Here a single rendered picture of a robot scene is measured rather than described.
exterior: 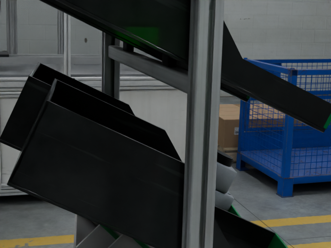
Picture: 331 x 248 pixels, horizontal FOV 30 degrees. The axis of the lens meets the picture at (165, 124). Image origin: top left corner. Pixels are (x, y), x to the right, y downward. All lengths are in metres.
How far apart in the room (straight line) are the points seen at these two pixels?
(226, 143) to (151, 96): 1.34
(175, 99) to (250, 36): 5.17
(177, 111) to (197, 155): 4.07
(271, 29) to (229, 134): 4.33
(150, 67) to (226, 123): 4.99
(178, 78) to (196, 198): 0.10
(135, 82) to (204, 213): 3.92
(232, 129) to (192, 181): 5.13
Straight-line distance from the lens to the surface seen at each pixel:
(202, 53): 0.45
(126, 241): 0.65
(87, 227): 0.77
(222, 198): 0.74
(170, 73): 0.52
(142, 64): 0.61
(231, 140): 5.62
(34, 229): 4.03
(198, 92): 0.45
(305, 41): 10.00
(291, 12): 9.85
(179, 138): 4.58
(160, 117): 4.51
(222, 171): 0.73
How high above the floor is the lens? 1.45
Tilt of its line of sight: 11 degrees down
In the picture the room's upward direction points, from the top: 2 degrees clockwise
